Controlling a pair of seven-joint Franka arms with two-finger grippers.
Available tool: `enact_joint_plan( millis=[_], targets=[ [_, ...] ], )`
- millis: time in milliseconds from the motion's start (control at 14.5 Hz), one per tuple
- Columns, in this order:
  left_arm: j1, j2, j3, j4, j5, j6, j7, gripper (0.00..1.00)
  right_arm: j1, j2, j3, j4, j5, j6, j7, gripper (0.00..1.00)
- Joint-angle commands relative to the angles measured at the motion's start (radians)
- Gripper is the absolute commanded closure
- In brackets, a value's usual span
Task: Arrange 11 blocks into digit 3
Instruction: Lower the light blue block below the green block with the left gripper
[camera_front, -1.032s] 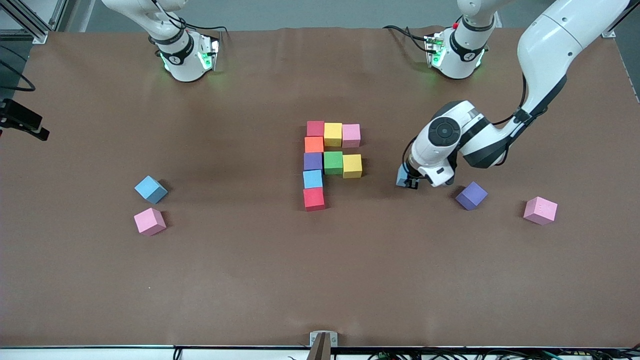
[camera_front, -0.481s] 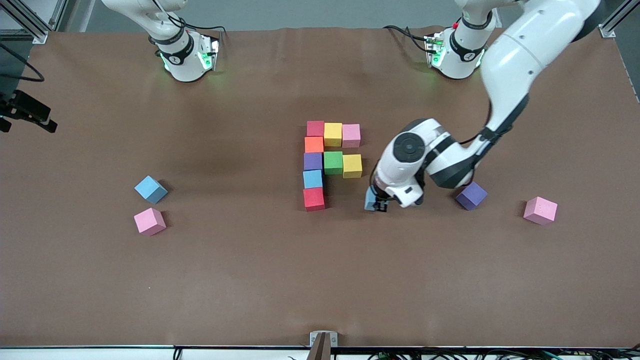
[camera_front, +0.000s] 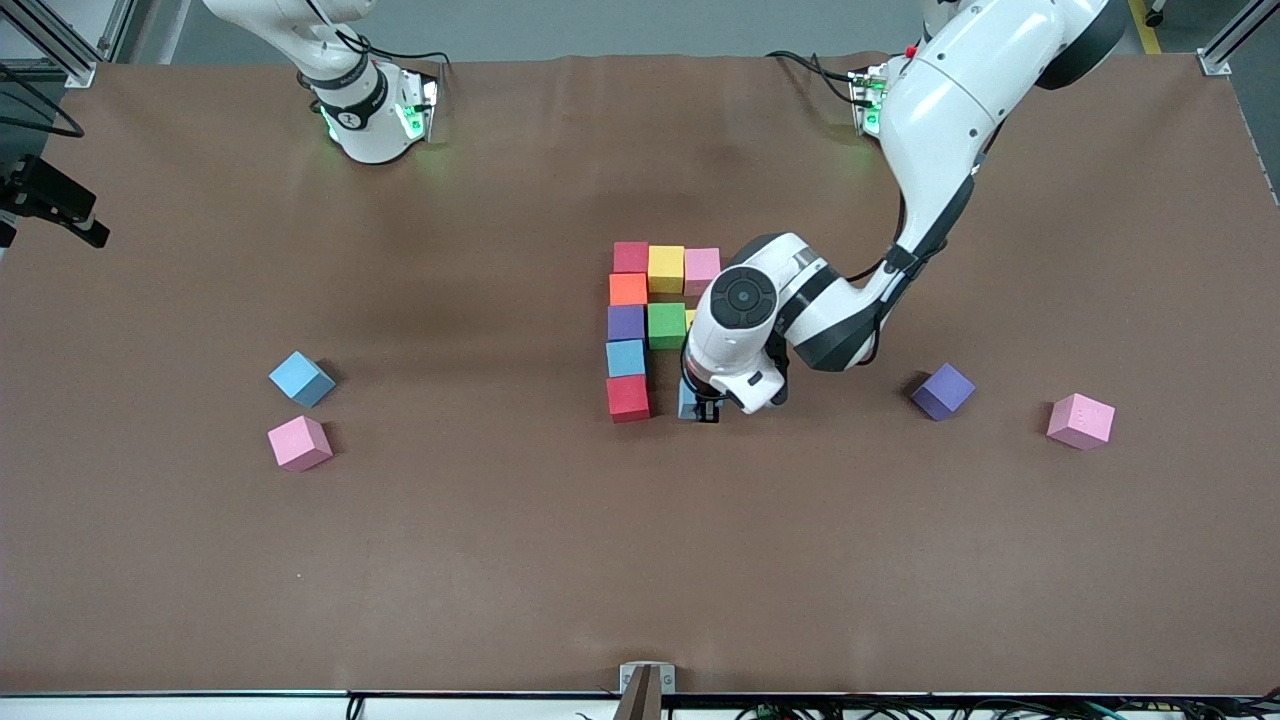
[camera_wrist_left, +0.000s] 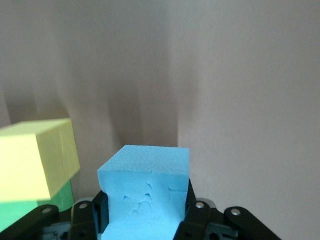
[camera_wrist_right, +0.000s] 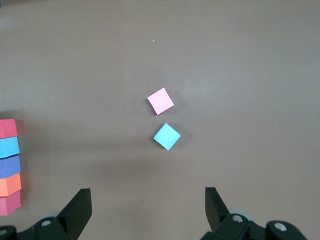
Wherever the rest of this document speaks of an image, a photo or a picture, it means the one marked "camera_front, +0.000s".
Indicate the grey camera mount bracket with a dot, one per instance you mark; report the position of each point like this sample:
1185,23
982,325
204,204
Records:
647,690

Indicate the blue foam cube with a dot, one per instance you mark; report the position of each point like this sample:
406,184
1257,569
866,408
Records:
626,357
686,403
300,378

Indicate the purple foam cube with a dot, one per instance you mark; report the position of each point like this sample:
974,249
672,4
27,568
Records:
626,323
942,390

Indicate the red foam cube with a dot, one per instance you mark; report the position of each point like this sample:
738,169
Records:
631,257
627,397

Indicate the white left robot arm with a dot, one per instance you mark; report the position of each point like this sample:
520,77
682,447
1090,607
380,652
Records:
940,120

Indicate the brown table mat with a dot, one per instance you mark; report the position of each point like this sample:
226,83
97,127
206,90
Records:
640,580

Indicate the aluminium frame profile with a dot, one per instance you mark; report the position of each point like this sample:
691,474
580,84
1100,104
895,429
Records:
70,60
1225,50

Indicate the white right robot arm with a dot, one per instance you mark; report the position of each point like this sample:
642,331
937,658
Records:
365,120

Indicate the green foam cube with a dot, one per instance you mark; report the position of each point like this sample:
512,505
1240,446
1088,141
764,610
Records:
667,325

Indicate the pink dotted foam cube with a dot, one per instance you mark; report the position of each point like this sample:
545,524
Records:
1080,420

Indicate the orange foam cube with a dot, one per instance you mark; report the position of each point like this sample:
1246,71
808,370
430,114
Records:
629,289

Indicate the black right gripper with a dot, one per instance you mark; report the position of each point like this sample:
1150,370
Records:
53,189

